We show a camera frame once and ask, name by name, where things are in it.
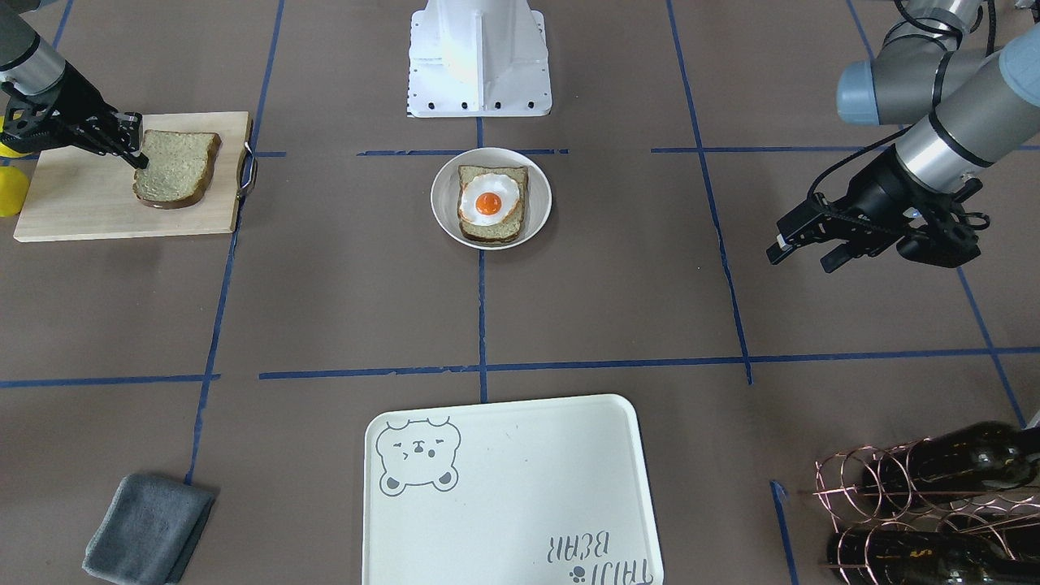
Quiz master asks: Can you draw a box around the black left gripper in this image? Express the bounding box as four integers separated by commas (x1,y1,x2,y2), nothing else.
766,145,990,274

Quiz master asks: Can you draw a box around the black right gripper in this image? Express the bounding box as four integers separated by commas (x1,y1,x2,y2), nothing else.
2,63,149,170

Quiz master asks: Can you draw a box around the bread slice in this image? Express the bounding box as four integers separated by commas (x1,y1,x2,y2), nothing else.
132,129,222,210
456,164,528,243

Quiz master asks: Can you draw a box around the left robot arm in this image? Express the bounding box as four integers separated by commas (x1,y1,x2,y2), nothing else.
766,1,1039,273

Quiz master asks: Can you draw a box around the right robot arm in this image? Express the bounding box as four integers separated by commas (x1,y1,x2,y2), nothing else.
1,1,149,169

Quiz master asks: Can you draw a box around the cream bear tray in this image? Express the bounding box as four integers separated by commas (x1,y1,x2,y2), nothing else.
361,395,665,584

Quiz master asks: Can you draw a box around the wooden cutting board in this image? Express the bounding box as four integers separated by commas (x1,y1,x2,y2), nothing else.
12,111,253,243

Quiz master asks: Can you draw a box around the yellow object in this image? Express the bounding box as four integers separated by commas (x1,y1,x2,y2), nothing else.
1,141,29,218

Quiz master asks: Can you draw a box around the dark wine bottle upper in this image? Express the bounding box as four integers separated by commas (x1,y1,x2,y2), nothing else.
860,421,1039,507

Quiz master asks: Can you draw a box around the dark wine bottle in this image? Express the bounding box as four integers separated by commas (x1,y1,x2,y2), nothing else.
825,528,1039,584
860,421,1039,507

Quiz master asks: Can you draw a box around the dark wine bottle lower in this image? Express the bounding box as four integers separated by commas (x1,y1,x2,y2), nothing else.
825,528,1039,584

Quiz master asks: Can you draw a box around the bread slice on plate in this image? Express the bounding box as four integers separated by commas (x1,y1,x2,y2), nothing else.
456,164,528,243

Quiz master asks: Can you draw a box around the white plate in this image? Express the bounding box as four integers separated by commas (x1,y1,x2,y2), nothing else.
431,147,553,249

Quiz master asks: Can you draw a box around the fried egg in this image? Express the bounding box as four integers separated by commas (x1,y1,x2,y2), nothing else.
457,173,521,227

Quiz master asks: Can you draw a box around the grey folded cloth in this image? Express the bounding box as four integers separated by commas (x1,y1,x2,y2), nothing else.
81,474,216,584

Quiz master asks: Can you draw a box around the copper wire bottle rack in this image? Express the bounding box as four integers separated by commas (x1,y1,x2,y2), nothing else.
813,441,1038,562

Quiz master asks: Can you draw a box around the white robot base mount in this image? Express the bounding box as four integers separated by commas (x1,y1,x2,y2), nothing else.
406,1,553,119

